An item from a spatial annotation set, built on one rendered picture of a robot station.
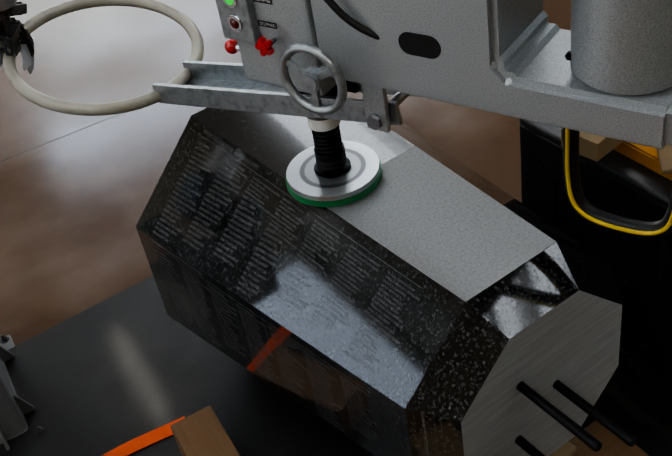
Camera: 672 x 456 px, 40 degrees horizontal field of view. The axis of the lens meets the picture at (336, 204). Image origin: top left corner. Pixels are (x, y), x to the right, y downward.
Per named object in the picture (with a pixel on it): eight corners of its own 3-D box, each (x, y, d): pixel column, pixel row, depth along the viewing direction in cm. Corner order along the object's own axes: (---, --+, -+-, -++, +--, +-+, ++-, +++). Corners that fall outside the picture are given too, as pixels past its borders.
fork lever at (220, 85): (439, 85, 190) (434, 64, 187) (391, 136, 178) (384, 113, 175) (201, 71, 231) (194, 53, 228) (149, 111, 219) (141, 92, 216)
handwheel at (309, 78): (375, 98, 178) (365, 28, 169) (347, 125, 172) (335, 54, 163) (312, 84, 186) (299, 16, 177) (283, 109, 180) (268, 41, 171)
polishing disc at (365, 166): (380, 196, 200) (379, 192, 199) (282, 205, 202) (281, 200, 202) (380, 140, 216) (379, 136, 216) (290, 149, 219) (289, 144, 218)
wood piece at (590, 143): (613, 108, 224) (614, 90, 221) (649, 121, 217) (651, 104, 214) (560, 146, 214) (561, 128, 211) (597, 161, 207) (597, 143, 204)
